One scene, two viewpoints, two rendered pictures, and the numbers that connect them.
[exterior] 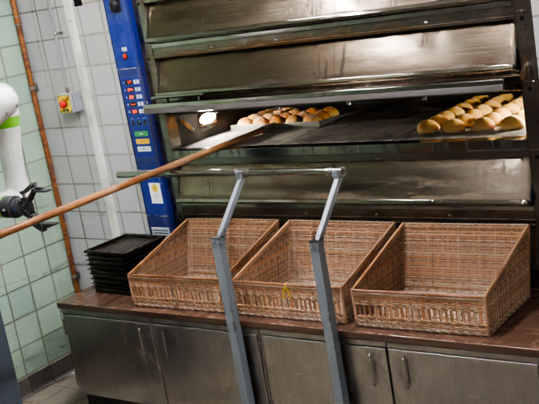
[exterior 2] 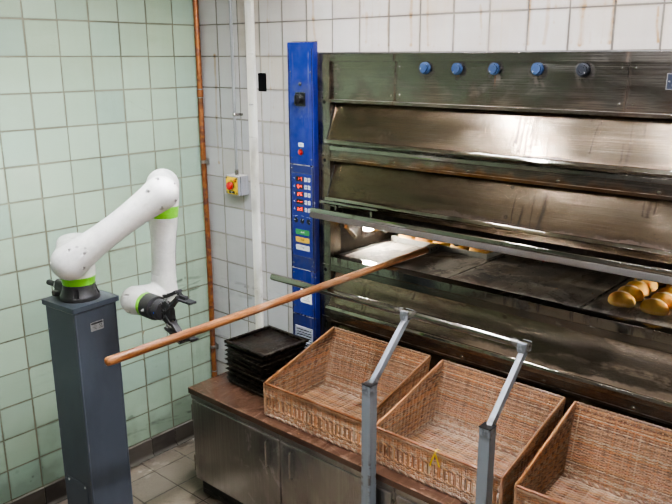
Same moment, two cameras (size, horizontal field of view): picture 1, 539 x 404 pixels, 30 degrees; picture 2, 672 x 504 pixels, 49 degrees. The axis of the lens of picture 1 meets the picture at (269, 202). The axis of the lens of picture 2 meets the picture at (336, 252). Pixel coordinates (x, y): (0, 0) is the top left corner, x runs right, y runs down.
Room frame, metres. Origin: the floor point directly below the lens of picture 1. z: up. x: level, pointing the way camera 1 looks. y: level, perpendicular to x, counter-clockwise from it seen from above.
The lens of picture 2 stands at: (1.49, 0.22, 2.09)
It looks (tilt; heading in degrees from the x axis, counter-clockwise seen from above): 15 degrees down; 3
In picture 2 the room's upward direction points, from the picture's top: straight up
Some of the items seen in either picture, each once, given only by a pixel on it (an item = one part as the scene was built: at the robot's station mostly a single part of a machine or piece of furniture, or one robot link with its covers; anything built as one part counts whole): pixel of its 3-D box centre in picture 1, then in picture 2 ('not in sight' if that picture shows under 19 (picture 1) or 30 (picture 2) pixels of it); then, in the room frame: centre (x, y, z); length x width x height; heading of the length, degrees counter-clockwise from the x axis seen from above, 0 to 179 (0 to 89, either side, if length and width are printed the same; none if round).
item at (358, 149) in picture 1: (331, 148); (506, 298); (4.27, -0.30, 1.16); 1.80 x 0.06 x 0.04; 52
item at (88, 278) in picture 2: not in sight; (76, 259); (4.09, 1.34, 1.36); 0.16 x 0.13 x 0.19; 15
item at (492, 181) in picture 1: (333, 181); (501, 333); (4.25, -0.29, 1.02); 1.79 x 0.11 x 0.19; 52
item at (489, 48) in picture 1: (314, 62); (508, 205); (4.25, -0.29, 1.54); 1.79 x 0.11 x 0.19; 52
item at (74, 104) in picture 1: (69, 103); (236, 184); (5.15, 0.92, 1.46); 0.10 x 0.07 x 0.10; 52
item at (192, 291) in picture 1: (206, 262); (346, 384); (4.40, 0.33, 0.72); 0.56 x 0.49 x 0.28; 53
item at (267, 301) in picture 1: (315, 268); (468, 429); (4.02, -0.14, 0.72); 0.56 x 0.49 x 0.28; 52
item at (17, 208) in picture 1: (24, 207); (165, 311); (3.96, 0.97, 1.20); 0.09 x 0.07 x 0.08; 51
